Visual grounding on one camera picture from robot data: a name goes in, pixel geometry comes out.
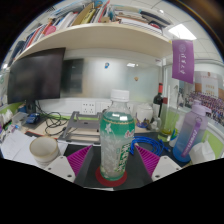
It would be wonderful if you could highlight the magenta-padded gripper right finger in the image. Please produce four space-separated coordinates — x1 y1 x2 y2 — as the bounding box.
134 144 183 183

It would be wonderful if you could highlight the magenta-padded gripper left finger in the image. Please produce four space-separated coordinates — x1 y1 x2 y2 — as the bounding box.
44 144 94 188

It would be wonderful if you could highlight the green-labelled clear drink bottle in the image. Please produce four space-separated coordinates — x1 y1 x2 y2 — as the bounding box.
99 89 136 182

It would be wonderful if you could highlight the purple translucent water bottle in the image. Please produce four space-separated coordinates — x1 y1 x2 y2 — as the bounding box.
172 99 213 163

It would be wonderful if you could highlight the black desk mat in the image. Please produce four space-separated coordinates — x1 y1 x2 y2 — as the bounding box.
63 131 178 189

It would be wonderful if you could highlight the plain white paper sheet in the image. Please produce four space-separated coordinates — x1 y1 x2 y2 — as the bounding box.
13 139 69 168

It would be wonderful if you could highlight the grey metal laptop stand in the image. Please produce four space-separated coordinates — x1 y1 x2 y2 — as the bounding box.
57 110 103 146

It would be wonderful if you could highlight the flat round red coaster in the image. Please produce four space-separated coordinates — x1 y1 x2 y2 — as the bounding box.
94 166 128 188

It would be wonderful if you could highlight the clear green tumbler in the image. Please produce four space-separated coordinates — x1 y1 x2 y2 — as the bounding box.
157 106 181 143

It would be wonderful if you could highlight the white paper cup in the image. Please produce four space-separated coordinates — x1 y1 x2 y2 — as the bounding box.
29 135 61 169

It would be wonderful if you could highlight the white lidded jar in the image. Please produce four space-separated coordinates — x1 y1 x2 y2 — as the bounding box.
135 103 154 124

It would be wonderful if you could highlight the white tissue pack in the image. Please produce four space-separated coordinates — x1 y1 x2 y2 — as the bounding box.
188 139 217 165

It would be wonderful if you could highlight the dark wine bottle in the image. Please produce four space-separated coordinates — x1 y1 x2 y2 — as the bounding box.
152 82 165 118

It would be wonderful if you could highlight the small blue box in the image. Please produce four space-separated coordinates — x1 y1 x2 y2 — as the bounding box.
25 113 41 125

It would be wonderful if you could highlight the white handwritten paper sheet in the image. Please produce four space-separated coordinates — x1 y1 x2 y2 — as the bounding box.
0 128 38 159

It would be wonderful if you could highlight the clear plastic box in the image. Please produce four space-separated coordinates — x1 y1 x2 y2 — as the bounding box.
9 111 29 126

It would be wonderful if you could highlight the group photo poster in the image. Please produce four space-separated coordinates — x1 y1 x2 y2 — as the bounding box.
186 71 224 126

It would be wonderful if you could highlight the small black panel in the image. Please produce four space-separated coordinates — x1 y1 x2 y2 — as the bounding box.
61 58 85 94

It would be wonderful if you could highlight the black computer monitor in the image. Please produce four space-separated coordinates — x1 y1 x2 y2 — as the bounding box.
7 47 67 104

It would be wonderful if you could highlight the purple pennant flag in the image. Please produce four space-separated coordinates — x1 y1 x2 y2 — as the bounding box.
171 39 195 84

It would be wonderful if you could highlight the wooden shelf with books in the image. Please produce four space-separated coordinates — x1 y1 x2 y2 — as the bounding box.
6 0 198 63

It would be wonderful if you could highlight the black cable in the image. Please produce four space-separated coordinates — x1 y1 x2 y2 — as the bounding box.
34 101 69 129

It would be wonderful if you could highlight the white wall power socket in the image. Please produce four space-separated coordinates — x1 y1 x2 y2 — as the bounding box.
99 101 113 113
80 101 97 115

